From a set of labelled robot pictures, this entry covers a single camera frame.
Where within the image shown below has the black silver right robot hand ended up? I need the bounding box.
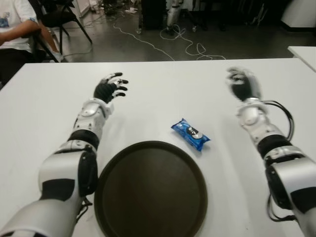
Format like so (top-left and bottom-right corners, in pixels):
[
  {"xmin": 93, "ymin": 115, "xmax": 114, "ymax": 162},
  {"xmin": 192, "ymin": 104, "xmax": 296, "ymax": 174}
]
[{"xmin": 226, "ymin": 66, "xmax": 262, "ymax": 102}]

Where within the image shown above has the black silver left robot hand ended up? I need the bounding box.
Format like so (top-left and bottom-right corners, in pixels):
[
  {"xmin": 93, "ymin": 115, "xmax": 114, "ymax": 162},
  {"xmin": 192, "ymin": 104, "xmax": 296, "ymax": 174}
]
[{"xmin": 93, "ymin": 72, "xmax": 129, "ymax": 104}]

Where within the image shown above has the blue Oreo packet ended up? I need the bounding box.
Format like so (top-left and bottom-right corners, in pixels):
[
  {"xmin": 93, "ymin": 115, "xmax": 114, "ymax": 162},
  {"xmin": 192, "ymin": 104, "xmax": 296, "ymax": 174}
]
[{"xmin": 170, "ymin": 118, "xmax": 212, "ymax": 153}]

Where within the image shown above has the white side table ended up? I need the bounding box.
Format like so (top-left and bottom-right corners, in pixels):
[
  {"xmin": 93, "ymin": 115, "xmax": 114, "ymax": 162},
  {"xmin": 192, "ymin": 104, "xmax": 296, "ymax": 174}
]
[{"xmin": 287, "ymin": 45, "xmax": 316, "ymax": 74}]

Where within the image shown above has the folded metal stand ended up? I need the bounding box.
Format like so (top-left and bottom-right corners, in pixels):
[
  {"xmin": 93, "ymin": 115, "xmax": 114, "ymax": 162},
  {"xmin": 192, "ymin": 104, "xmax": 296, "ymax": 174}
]
[{"xmin": 251, "ymin": 4, "xmax": 269, "ymax": 27}]

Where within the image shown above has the black stand with caster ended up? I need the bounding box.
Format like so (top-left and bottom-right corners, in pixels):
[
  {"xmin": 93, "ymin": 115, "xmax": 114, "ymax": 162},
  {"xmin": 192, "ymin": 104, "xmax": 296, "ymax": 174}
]
[{"xmin": 185, "ymin": 0, "xmax": 227, "ymax": 33}]

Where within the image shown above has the white cabinet panel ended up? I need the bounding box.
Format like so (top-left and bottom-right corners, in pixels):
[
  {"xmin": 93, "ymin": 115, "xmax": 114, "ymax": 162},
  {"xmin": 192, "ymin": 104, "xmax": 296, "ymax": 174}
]
[{"xmin": 76, "ymin": 0, "xmax": 91, "ymax": 18}]

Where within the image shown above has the black folding chair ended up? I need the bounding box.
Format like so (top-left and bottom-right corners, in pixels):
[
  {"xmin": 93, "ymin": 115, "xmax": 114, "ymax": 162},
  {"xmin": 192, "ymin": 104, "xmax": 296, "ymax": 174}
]
[{"xmin": 28, "ymin": 0, "xmax": 93, "ymax": 62}]

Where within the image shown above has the black cabinet on casters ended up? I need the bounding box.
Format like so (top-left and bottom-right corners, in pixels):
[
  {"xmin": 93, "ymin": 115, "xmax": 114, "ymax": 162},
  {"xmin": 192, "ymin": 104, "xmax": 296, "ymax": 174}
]
[{"xmin": 136, "ymin": 0, "xmax": 168, "ymax": 35}]

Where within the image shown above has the silver robot leg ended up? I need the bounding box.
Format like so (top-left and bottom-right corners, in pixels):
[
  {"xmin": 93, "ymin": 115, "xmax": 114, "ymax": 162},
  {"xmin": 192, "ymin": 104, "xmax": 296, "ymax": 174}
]
[{"xmin": 166, "ymin": 0, "xmax": 185, "ymax": 33}]

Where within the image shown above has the dark brown round tray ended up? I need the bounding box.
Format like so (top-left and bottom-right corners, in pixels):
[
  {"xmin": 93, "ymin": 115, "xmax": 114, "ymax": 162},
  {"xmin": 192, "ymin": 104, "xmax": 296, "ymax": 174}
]
[{"xmin": 93, "ymin": 140, "xmax": 208, "ymax": 237}]

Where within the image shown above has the seated person in white shirt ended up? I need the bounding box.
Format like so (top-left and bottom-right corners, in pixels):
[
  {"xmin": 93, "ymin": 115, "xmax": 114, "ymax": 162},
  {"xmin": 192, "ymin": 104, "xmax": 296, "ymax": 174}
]
[{"xmin": 0, "ymin": 0, "xmax": 64, "ymax": 84}]

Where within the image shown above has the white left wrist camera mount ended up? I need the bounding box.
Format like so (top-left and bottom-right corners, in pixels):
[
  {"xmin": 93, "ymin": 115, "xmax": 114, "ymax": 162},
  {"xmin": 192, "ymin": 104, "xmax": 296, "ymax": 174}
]
[{"xmin": 103, "ymin": 102, "xmax": 115, "ymax": 120}]

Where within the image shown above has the grey floor cable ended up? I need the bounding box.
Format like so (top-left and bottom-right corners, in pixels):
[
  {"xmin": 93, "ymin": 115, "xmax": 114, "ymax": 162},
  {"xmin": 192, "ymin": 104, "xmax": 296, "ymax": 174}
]
[{"xmin": 63, "ymin": 45, "xmax": 94, "ymax": 58}]

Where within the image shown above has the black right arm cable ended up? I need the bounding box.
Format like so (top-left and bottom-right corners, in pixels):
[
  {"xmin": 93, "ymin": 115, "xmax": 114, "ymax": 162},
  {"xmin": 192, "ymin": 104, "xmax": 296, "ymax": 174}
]
[{"xmin": 263, "ymin": 100, "xmax": 297, "ymax": 222}]

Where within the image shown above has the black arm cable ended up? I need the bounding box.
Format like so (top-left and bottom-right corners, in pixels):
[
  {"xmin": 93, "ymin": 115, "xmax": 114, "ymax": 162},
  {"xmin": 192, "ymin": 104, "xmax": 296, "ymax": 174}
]
[
  {"xmin": 263, "ymin": 100, "xmax": 297, "ymax": 222},
  {"xmin": 75, "ymin": 196, "xmax": 94, "ymax": 222}
]

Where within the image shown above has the long white floor cable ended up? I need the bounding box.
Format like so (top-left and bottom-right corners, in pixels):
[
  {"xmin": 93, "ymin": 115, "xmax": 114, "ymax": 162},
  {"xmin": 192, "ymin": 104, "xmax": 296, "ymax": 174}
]
[{"xmin": 113, "ymin": 19, "xmax": 176, "ymax": 61}]

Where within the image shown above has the looped white floor cable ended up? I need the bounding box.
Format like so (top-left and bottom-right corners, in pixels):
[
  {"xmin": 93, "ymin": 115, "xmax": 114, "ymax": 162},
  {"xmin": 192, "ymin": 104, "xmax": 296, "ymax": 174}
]
[{"xmin": 159, "ymin": 24, "xmax": 227, "ymax": 61}]

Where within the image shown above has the white curved pedestal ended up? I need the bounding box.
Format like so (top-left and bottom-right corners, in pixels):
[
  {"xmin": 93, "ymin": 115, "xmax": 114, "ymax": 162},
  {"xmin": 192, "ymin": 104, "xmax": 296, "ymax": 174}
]
[{"xmin": 281, "ymin": 0, "xmax": 316, "ymax": 32}]

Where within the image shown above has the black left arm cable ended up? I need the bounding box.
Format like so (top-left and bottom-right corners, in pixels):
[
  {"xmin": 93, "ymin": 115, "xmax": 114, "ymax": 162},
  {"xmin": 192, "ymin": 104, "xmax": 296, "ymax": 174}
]
[{"xmin": 75, "ymin": 196, "xmax": 94, "ymax": 222}]

